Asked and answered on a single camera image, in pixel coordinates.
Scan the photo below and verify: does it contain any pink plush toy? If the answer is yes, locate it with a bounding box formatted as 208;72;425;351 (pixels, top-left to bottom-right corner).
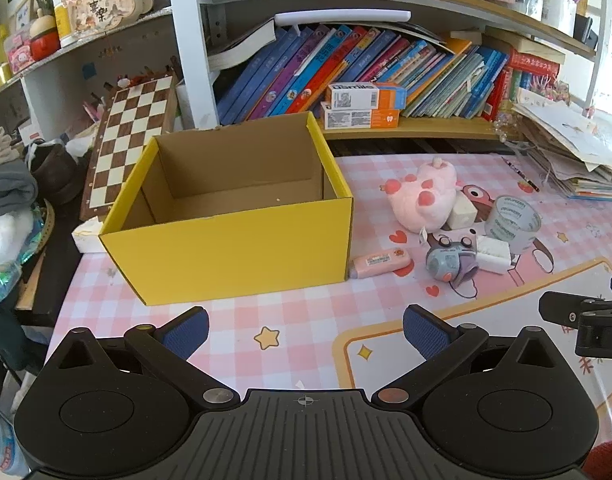
380;156;464;234

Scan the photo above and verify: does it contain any clear tape roll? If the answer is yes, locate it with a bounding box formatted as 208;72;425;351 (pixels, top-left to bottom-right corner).
485;195;543;253

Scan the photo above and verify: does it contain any pink printed desk mat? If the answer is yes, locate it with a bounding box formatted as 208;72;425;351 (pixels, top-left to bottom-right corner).
45;152;612;461

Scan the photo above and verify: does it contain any black pen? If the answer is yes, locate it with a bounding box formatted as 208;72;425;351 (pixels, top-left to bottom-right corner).
501;156;541;192

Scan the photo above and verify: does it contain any pile of papers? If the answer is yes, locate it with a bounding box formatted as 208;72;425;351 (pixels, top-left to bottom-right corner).
511;87;612;203

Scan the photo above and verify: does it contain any red round figurine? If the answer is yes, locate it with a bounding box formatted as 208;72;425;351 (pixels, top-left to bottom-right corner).
28;14;62;61

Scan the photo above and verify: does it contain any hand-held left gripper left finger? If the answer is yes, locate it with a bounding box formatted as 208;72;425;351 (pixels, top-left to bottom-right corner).
50;306;242;407

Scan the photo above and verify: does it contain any blue grey mouse toy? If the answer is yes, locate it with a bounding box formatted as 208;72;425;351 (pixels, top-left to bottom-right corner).
425;236;480;301

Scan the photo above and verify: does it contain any white foam block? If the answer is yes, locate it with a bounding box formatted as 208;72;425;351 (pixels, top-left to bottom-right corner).
447;192;478;230

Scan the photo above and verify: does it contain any row of colourful books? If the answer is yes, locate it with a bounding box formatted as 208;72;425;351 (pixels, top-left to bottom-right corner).
213;22;562;123

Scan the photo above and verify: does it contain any grey folded cloth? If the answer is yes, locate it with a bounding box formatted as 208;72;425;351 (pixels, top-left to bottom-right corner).
0;164;39;221

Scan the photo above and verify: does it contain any person's red clothing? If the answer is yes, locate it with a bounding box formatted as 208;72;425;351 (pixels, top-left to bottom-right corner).
583;437;612;480

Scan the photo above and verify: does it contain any white bottle with yellow band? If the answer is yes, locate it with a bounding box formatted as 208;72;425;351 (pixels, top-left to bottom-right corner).
52;0;75;48

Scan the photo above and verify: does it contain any yellow cardboard box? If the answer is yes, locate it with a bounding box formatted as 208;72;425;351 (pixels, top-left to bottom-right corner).
98;111;355;307

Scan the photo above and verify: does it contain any wooden chessboard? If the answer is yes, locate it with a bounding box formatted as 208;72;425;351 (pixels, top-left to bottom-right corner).
80;74;179;222

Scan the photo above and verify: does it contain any yellow strap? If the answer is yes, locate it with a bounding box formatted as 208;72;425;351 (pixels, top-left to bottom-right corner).
38;199;57;257

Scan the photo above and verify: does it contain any wooden bookshelf with white posts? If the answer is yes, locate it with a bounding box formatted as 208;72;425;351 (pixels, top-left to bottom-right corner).
166;0;612;142

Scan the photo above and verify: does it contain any dark brown bag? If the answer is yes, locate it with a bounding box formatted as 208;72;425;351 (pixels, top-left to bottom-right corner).
28;142;87;206

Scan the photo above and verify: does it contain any iridescent plastic bag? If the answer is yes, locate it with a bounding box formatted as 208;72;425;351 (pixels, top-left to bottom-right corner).
0;205;49;311

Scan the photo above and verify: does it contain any thick paperback book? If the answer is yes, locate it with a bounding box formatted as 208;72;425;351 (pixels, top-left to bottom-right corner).
206;17;277;73

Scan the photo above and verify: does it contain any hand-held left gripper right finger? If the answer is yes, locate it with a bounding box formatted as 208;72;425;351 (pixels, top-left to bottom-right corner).
370;304;567;405

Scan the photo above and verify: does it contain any plastic water bottle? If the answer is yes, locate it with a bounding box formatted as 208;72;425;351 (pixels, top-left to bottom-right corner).
0;405;29;478

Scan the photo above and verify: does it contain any white plastic bar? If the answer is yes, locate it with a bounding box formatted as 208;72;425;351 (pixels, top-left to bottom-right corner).
274;10;412;27

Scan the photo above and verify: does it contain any pink patterned box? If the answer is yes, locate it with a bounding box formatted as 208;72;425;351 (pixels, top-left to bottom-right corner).
3;30;38;73

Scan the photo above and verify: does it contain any white paper packet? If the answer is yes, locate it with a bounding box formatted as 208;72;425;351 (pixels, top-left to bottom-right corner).
71;216;107;253

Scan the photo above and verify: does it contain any white pen cup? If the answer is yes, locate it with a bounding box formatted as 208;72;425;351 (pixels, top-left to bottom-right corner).
541;0;578;38

